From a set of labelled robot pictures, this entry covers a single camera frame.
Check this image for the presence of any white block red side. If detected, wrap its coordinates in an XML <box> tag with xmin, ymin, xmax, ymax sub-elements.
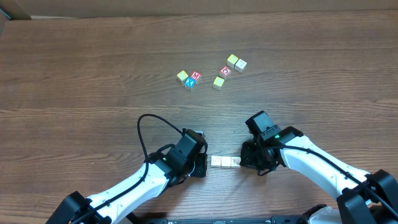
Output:
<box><xmin>211</xmin><ymin>156</ymin><xmax>222</xmax><ymax>168</ymax></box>

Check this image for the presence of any white block leaf drawing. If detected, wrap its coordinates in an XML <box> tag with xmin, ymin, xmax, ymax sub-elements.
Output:
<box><xmin>231</xmin><ymin>157</ymin><xmax>241</xmax><ymax>168</ymax></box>

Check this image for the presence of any yellow top block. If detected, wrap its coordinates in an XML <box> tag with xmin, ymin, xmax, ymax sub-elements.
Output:
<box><xmin>221</xmin><ymin>156</ymin><xmax>231</xmax><ymax>169</ymax></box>

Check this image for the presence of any yellow block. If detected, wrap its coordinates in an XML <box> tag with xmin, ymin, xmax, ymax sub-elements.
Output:
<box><xmin>226</xmin><ymin>54</ymin><xmax>239</xmax><ymax>68</ymax></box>
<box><xmin>221</xmin><ymin>156</ymin><xmax>231</xmax><ymax>169</ymax></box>
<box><xmin>213</xmin><ymin>77</ymin><xmax>224</xmax><ymax>90</ymax></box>
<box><xmin>177</xmin><ymin>70</ymin><xmax>189</xmax><ymax>84</ymax></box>

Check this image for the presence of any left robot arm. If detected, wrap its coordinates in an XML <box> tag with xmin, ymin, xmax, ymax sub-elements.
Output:
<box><xmin>47</xmin><ymin>129</ymin><xmax>207</xmax><ymax>224</ymax></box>

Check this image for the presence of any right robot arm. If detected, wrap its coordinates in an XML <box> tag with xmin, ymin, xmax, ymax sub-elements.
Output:
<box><xmin>240</xmin><ymin>111</ymin><xmax>397</xmax><ymax>223</ymax></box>

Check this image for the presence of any blue X block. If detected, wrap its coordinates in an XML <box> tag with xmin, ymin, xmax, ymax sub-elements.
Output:
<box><xmin>184</xmin><ymin>77</ymin><xmax>196</xmax><ymax>90</ymax></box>

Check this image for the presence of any yellow block centre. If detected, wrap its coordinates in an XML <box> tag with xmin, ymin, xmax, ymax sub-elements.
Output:
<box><xmin>213</xmin><ymin>77</ymin><xmax>224</xmax><ymax>90</ymax></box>

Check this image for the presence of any red M block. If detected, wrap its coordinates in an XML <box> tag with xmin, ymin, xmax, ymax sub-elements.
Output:
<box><xmin>190</xmin><ymin>70</ymin><xmax>202</xmax><ymax>85</ymax></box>

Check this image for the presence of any yellow block far left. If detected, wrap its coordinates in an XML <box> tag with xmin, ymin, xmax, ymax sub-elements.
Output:
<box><xmin>177</xmin><ymin>70</ymin><xmax>189</xmax><ymax>84</ymax></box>

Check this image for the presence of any red O block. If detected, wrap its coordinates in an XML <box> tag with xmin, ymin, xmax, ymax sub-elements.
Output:
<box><xmin>219</xmin><ymin>66</ymin><xmax>232</xmax><ymax>79</ymax></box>

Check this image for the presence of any white block upper right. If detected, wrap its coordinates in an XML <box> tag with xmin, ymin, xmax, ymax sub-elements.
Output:
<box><xmin>234</xmin><ymin>58</ymin><xmax>247</xmax><ymax>73</ymax></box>

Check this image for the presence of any yellow block upper right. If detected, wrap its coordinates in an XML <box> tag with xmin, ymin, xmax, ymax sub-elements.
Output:
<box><xmin>226</xmin><ymin>54</ymin><xmax>239</xmax><ymax>68</ymax></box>

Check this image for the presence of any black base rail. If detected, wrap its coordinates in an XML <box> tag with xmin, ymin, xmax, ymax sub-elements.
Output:
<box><xmin>136</xmin><ymin>215</ymin><xmax>312</xmax><ymax>224</ymax></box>

